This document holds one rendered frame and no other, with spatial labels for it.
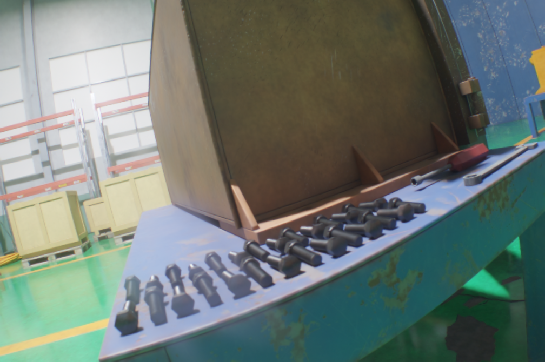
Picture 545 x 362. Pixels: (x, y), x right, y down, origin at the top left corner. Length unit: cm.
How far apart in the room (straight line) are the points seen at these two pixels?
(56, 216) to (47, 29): 750
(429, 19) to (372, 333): 70
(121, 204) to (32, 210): 168
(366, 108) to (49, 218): 581
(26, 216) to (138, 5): 834
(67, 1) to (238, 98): 1202
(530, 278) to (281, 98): 61
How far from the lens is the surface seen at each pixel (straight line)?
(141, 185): 576
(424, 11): 84
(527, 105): 563
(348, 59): 64
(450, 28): 88
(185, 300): 27
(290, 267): 29
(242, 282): 28
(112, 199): 579
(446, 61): 81
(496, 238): 48
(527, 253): 74
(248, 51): 54
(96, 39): 1148
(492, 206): 47
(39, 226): 618
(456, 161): 59
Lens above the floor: 74
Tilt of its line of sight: 1 degrees up
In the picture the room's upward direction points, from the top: 15 degrees counter-clockwise
